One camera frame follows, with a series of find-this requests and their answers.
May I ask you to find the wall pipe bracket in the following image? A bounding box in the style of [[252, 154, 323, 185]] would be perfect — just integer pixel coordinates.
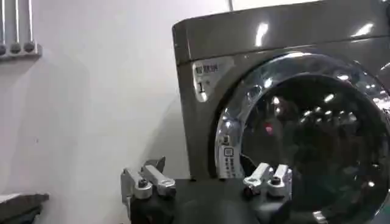
[[0, 0, 43, 60]]

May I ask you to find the white label sticker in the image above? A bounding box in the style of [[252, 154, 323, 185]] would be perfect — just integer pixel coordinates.
[[191, 56, 235, 103]]

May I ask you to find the grey dryer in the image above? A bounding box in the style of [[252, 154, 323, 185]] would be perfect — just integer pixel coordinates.
[[172, 0, 390, 224]]

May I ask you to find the round glass dryer door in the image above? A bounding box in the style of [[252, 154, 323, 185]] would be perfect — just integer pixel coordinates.
[[214, 51, 390, 224]]

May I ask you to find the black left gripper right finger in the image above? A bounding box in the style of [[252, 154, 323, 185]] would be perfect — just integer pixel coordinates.
[[243, 163, 293, 201]]

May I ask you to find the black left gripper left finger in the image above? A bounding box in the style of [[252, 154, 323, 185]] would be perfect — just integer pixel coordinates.
[[120, 156, 177, 214]]

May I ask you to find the dark grey ledge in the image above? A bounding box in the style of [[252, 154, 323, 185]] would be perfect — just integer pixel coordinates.
[[0, 192, 50, 224]]

